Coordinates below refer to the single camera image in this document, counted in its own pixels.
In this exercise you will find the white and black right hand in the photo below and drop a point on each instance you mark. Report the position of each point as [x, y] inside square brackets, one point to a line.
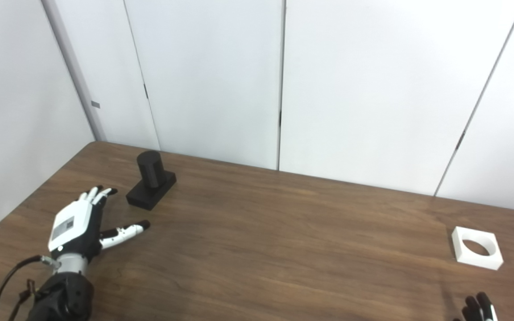
[480, 312]

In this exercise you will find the white and black left hand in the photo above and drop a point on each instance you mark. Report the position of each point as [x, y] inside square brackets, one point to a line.
[69, 225]

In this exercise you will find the white square piece with hole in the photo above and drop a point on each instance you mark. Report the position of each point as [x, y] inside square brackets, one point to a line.
[478, 261]

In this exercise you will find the black peg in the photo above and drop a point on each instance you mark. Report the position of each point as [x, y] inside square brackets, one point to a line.
[151, 171]

